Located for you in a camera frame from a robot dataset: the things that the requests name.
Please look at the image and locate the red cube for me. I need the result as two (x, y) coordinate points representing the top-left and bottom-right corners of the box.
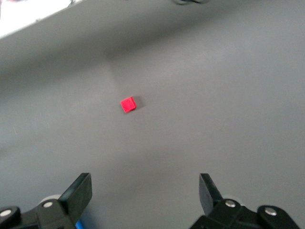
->
(120, 96), (137, 113)

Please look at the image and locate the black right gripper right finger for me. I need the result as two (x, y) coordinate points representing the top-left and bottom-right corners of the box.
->
(188, 173), (301, 229)

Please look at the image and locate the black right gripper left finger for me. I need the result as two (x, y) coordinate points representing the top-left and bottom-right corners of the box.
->
(0, 173), (93, 229)

